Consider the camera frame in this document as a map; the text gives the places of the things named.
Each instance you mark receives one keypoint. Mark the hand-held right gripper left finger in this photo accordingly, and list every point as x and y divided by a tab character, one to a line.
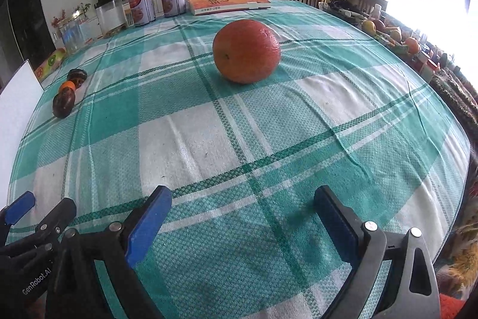
147	225

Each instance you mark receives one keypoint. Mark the glass jar with gold lid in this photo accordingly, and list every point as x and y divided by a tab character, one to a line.
71	35

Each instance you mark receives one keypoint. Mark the white box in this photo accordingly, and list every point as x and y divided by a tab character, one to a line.
18	109

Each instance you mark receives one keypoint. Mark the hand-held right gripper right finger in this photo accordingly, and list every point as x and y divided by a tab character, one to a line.
336	223

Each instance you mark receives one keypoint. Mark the red fuzzy cloth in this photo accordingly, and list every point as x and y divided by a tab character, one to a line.
452	307

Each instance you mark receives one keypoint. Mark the leafy potted plant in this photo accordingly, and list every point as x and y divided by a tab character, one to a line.
84	9

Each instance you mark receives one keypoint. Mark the dark display cabinet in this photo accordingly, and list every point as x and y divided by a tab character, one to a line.
22	23

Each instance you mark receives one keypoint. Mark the pile of mixed fruit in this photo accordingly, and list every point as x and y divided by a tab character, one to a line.
388	35

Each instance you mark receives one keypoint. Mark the patterned cloth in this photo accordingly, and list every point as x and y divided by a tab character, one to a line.
455	91

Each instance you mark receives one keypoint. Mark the glass jar with black lid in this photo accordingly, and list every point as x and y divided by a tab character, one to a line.
110	14

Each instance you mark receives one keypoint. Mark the green kiwi packet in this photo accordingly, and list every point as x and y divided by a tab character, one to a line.
52	61

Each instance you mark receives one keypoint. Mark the orange book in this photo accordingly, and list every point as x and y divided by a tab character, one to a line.
227	3

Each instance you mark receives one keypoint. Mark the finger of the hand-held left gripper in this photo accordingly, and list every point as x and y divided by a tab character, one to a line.
58	216
18	208

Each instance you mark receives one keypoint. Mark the teal checked tablecloth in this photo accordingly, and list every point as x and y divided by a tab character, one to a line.
261	139

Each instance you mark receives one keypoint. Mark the red ornament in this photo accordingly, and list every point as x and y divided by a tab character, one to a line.
59	19

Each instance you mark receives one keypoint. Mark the large orange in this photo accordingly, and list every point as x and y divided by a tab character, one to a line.
246	51

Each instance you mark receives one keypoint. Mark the small tangerine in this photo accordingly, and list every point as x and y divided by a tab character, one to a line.
68	85

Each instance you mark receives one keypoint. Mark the dark passion fruit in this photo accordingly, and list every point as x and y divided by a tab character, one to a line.
79	74
62	106

